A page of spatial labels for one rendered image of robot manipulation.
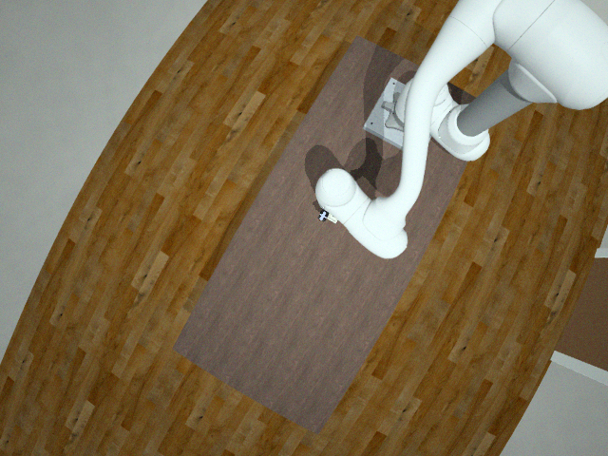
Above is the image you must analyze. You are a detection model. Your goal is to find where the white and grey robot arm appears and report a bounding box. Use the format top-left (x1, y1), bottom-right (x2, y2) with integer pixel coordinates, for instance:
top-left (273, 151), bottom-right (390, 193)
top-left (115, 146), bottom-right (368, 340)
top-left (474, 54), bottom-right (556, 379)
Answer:
top-left (315, 0), bottom-right (608, 258)

